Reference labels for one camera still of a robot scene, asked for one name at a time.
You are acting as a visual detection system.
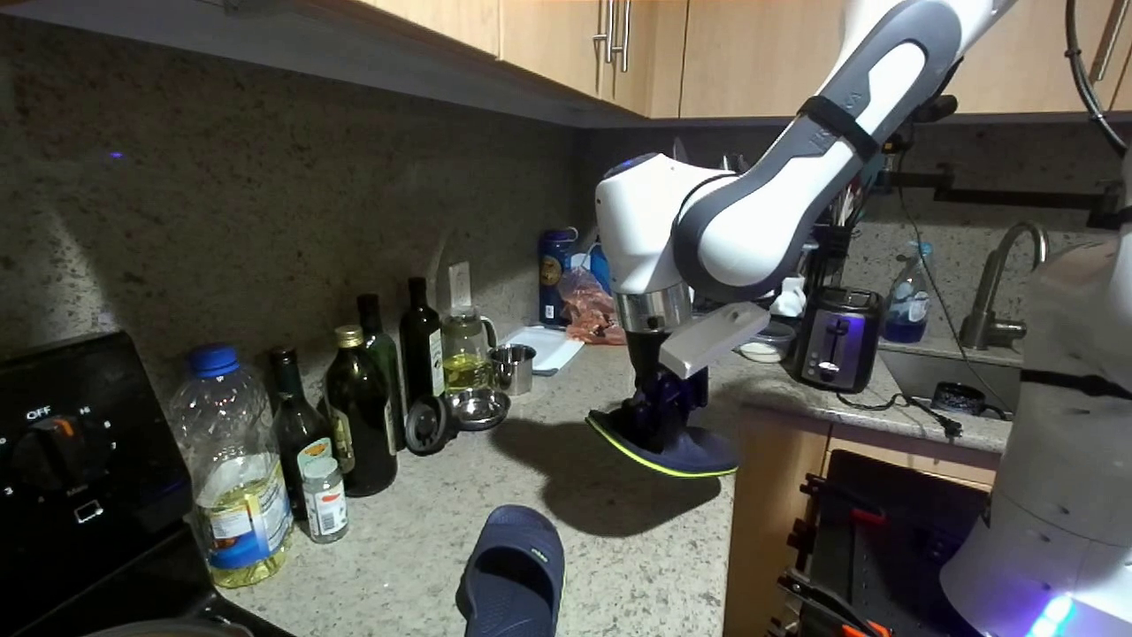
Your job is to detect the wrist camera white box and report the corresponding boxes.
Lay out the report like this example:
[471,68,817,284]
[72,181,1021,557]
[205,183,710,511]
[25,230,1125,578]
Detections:
[658,301,771,377]

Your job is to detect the black toaster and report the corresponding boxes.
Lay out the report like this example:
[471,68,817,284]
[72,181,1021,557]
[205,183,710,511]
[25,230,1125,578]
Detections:
[788,286,881,391]

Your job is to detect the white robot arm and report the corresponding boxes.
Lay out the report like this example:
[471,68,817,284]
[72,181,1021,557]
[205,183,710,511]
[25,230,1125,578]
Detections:
[592,0,1132,637]

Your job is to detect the small spice jar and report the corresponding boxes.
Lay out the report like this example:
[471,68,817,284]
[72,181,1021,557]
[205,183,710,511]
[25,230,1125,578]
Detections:
[299,452,346,542]

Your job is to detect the black stove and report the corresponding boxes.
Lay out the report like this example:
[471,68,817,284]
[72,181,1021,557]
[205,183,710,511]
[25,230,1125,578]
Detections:
[0,334,295,637]

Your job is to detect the white wall outlet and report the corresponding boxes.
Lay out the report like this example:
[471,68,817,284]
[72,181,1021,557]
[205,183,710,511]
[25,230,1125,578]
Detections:
[449,263,475,316]

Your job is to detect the wooden upper cabinets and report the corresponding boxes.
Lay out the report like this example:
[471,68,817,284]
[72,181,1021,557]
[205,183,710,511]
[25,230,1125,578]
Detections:
[355,0,1132,121]

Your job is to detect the black measuring scoop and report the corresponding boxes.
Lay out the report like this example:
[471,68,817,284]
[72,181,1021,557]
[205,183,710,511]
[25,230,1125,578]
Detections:
[406,398,449,457]

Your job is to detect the dark wine bottle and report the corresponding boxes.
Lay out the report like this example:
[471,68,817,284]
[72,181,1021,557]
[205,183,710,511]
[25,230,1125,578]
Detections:
[401,275,442,402]

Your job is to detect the white plastic tray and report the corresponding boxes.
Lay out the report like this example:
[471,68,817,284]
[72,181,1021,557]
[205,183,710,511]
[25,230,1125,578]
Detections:
[507,325,583,376]

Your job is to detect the navy slipper lower one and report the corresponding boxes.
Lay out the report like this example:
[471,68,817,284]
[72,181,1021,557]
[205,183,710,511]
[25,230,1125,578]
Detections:
[457,506,566,637]

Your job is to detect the navy slipper green sole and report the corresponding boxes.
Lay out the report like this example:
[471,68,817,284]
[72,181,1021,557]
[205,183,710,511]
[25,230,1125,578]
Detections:
[589,398,736,482]

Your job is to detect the dark olive oil bottle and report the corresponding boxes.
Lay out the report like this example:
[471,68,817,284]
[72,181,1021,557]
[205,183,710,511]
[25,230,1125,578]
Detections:
[325,325,396,495]

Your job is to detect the small steel bowl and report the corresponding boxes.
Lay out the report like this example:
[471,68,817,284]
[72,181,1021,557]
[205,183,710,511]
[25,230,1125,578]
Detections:
[445,389,508,432]

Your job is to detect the glass oil pitcher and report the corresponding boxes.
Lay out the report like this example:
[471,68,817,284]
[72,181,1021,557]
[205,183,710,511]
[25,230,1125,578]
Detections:
[442,310,494,389]

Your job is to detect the clear plastic water bottle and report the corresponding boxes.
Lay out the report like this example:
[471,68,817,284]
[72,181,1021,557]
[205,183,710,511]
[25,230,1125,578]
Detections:
[169,343,295,587]

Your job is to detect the steel cup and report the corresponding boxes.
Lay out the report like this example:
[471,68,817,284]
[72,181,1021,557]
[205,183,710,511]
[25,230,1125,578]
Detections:
[498,343,536,395]

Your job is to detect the kitchen faucet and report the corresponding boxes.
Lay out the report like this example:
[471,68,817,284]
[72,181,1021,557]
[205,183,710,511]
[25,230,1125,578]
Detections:
[959,224,1051,349]

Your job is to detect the dish soap bottle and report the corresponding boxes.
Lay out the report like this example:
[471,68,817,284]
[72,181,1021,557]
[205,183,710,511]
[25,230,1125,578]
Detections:
[881,242,929,343]

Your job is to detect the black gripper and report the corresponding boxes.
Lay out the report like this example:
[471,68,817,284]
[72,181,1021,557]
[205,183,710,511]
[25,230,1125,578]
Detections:
[628,334,709,452]

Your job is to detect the green glass bottle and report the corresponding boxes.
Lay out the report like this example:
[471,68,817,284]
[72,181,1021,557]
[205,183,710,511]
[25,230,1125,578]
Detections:
[356,295,405,448]

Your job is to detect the snack bag on counter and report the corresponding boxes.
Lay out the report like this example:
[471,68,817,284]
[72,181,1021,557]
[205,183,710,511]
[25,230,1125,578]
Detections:
[538,226,624,343]

